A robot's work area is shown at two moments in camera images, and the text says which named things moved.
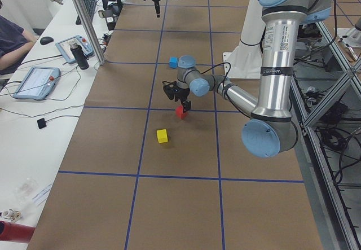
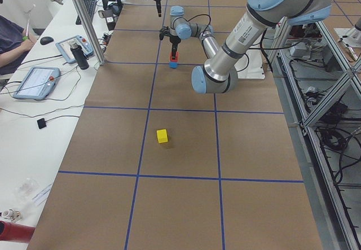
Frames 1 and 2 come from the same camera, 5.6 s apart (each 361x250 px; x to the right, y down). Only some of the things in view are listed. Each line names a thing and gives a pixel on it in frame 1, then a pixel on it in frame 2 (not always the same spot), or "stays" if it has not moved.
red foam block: (179, 112) -> (177, 56)
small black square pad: (42, 123) stays
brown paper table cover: (135, 177) stays
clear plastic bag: (25, 189) stays
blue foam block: (173, 62) stays
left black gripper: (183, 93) -> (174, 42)
